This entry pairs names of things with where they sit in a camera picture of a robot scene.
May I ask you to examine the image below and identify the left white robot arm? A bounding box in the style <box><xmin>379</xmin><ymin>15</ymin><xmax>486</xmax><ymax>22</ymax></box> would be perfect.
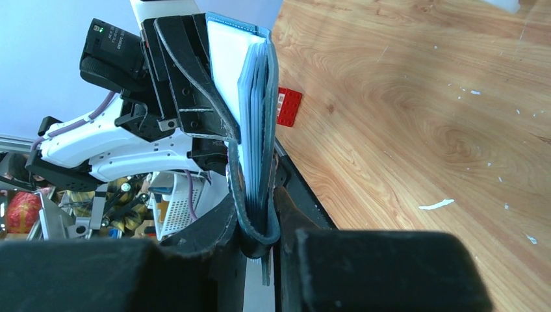
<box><xmin>25</xmin><ymin>1</ymin><xmax>240</xmax><ymax>191</ymax></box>

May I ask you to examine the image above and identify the blue card holder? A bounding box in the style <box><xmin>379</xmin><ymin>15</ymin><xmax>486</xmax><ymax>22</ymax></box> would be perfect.
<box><xmin>206</xmin><ymin>12</ymin><xmax>281</xmax><ymax>286</ymax></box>

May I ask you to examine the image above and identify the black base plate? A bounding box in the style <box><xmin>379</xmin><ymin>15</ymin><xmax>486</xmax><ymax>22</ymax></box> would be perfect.
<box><xmin>275</xmin><ymin>139</ymin><xmax>337</xmax><ymax>229</ymax></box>

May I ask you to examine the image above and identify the red toy brick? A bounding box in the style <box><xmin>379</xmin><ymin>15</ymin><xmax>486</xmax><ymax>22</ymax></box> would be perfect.
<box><xmin>277</xmin><ymin>87</ymin><xmax>303</xmax><ymax>127</ymax></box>

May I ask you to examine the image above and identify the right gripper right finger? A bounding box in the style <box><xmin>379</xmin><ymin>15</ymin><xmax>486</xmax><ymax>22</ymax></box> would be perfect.
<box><xmin>274</xmin><ymin>187</ymin><xmax>493</xmax><ymax>311</ymax></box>

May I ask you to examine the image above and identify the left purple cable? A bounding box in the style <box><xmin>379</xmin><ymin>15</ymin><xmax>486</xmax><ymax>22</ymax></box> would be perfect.
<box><xmin>30</xmin><ymin>90</ymin><xmax>118</xmax><ymax>151</ymax></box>

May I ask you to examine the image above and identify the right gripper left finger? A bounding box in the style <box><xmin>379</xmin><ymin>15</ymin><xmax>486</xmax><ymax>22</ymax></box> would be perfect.
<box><xmin>1</xmin><ymin>196</ymin><xmax>241</xmax><ymax>311</ymax></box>

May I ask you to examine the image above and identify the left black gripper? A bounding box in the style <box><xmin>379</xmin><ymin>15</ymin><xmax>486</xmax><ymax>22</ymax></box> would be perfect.
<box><xmin>141</xmin><ymin>15</ymin><xmax>240</xmax><ymax>141</ymax></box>

